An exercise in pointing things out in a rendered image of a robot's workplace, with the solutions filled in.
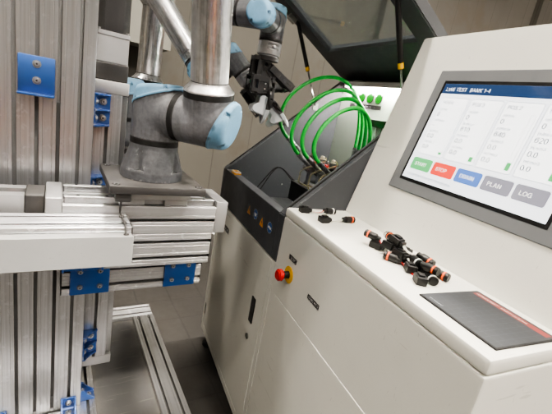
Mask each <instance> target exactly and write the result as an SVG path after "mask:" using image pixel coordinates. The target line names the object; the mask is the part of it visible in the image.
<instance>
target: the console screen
mask: <svg viewBox="0 0 552 414"><path fill-rule="evenodd" d="M389 185H390V186H393V187H396V188H398V189H400V190H402V191H405V192H408V193H410V194H413V195H415V196H419V197H421V198H423V199H425V200H428V201H431V202H433V203H436V204H437V205H441V206H443V207H446V208H448V209H451V210H454V211H456V212H459V213H460V214H464V215H466V216H468V217H471V218H473V219H477V220H479V221H481V222H483V223H487V224H489V225H491V226H494V227H496V228H499V229H502V230H504V231H506V232H510V233H512V234H514V235H517V236H519V237H522V238H525V239H527V240H529V241H531V242H535V243H537V244H540V245H542V246H545V247H548V248H550V249H552V69H541V70H484V71H442V73H441V75H440V77H439V79H438V81H437V83H436V85H435V88H434V90H433V92H432V94H431V96H430V98H429V100H428V102H427V105H426V106H425V109H424V111H423V113H422V115H421V117H420V119H419V122H418V123H417V125H416V128H415V130H414V132H413V133H412V136H411V139H410V140H409V142H408V144H407V147H406V149H405V150H404V152H403V154H402V157H401V159H400V161H399V163H398V166H397V167H396V169H395V171H394V174H393V176H392V178H391V180H390V182H389Z"/></svg>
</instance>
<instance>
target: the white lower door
mask: <svg viewBox="0 0 552 414"><path fill-rule="evenodd" d="M272 261H273V258H272V257H271V256H270V255H269V254H268V253H267V252H266V251H265V249H264V248H263V247H262V246H261V245H260V244H259V242H258V241H257V240H256V239H255V238H253V236H252V235H251V234H250V233H249V232H248V231H247V229H246V228H245V227H244V226H243V225H242V223H241V222H240V221H239V220H238V219H237V218H236V216H235V215H234V214H233V213H232V212H231V211H230V209H229V208H228V209H227V215H226V220H225V226H224V232H217V233H216V238H215V244H214V255H213V261H212V266H211V272H210V278H209V289H208V294H207V300H206V303H205V310H204V313H205V317H204V323H203V324H204V327H205V330H206V333H207V335H208V338H209V341H210V344H211V346H212V348H213V351H214V355H215V357H216V360H217V362H218V366H219V369H220V370H221V373H222V376H223V379H224V382H225V384H226V386H227V389H228V392H229V395H230V398H231V400H232V404H233V406H234V408H235V411H236V414H242V413H243V409H244V405H245V401H246V392H247V388H248V384H249V379H250V375H251V367H252V363H253V358H254V354H255V346H256V342H257V338H258V333H259V328H260V321H261V316H262V312H263V308H264V303H265V295H266V291H267V287H268V282H269V275H270V270H271V265H272Z"/></svg>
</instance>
